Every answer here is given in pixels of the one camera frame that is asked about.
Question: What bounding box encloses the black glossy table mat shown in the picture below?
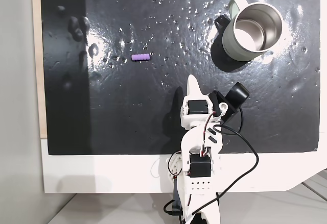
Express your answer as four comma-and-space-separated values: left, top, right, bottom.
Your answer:
40, 0, 321, 156

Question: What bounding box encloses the black oval camera box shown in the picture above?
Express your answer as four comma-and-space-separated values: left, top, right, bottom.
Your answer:
208, 82, 250, 126

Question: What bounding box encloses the purple ribbed pen grip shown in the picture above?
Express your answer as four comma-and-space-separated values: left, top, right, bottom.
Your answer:
131, 53, 151, 62

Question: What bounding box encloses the red white servo wire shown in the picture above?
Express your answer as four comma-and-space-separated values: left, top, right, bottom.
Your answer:
200, 112, 218, 158

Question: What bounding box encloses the light wooden board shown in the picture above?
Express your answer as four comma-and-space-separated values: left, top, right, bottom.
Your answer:
31, 0, 48, 140

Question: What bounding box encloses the pale green steel mug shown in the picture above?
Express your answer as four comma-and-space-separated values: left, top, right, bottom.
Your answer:
221, 0, 284, 63

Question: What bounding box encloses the black table clamp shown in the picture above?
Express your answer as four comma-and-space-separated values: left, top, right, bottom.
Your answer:
171, 177, 185, 217

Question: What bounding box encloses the black camera cable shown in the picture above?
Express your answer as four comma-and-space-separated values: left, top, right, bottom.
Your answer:
163, 107, 259, 218

